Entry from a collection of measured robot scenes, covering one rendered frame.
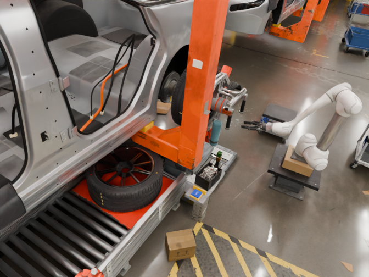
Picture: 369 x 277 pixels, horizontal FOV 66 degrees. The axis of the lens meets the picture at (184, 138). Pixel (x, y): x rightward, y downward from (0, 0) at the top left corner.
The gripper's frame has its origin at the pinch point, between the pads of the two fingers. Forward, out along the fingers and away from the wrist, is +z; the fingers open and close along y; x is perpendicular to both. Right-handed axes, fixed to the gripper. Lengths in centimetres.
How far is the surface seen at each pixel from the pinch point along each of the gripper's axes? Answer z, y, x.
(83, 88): 128, 62, -59
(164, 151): 54, 64, -3
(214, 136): 23.7, 20.7, 4.0
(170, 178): 55, 62, 30
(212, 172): 10, 64, 11
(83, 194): 108, 118, 15
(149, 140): 69, 62, -11
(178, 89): 50, 30, -47
